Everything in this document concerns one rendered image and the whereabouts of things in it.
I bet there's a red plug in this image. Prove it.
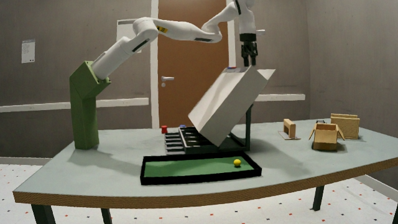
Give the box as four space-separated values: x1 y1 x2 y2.
161 126 168 134

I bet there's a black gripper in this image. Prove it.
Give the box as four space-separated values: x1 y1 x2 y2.
239 33 258 67

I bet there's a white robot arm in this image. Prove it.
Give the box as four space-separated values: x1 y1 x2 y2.
91 0 266 80

